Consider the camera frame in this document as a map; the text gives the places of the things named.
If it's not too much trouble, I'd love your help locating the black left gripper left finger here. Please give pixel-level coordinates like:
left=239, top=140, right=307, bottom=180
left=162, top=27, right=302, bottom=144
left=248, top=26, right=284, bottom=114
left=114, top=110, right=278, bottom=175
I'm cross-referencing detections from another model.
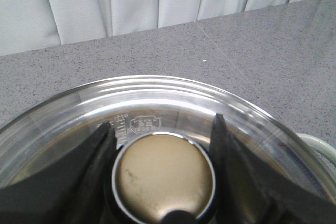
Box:
left=1, top=122, right=117, bottom=223

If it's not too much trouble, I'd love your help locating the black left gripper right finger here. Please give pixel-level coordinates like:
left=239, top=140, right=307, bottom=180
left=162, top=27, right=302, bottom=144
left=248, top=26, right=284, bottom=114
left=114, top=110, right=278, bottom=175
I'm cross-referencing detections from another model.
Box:
left=209, top=114, right=335, bottom=223

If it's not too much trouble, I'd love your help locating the glass pot lid steel rim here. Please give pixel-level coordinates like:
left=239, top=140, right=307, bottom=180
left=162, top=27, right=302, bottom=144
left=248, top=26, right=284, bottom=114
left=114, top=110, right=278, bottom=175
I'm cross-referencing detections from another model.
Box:
left=1, top=76, right=335, bottom=223

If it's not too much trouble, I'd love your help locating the pale green electric cooking pot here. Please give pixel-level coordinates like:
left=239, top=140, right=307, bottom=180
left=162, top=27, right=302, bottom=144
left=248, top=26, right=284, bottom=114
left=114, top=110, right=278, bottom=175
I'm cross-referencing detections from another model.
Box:
left=298, top=133, right=335, bottom=175

